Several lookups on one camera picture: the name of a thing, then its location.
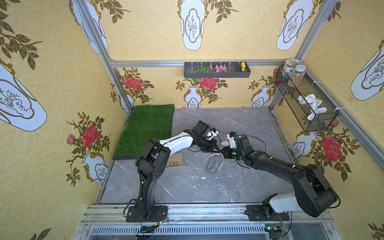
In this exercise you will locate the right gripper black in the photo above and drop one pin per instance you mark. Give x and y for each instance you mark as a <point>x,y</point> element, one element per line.
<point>227,151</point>

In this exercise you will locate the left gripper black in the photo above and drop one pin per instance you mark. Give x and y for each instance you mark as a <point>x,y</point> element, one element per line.
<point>210,144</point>

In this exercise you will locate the white shoelace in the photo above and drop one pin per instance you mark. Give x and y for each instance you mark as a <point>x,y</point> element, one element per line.
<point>214,162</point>

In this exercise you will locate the grey canvas sneaker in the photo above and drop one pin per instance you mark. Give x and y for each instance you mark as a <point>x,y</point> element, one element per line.
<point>223,144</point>

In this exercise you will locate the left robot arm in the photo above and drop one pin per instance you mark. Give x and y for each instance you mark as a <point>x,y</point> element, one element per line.
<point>151,165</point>

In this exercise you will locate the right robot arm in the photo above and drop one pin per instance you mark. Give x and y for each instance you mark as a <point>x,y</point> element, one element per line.
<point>312,194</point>

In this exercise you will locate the green artificial grass mat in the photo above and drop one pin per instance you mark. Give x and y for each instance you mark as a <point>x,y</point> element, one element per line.
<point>144,123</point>

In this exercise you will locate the green artificial plant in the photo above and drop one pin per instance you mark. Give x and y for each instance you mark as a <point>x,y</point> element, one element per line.
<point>207,69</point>

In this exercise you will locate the pink artificial flower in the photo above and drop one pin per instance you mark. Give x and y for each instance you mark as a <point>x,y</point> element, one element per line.
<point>220,69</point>

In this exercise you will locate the white plush toy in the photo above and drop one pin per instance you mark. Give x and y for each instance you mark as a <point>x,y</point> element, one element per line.
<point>314,105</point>

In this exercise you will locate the yellow artificial flower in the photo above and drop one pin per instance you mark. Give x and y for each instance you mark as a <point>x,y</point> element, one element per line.
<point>243,66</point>

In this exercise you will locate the glass jar white lid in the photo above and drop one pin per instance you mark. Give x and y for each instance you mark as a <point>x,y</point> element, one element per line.
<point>297,75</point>

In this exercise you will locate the patterned jar behind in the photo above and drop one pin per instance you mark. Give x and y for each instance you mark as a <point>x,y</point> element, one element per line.
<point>289,66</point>

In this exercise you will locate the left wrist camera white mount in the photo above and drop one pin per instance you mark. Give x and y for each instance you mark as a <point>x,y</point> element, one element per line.
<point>212,133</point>

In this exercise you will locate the grey wall planter shelf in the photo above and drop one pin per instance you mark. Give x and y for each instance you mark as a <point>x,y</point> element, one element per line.
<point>233,69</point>

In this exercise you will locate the black wire basket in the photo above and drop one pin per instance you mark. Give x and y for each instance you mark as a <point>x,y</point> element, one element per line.
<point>289,98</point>

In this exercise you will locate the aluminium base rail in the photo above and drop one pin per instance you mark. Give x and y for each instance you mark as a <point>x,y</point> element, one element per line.
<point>236,219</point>

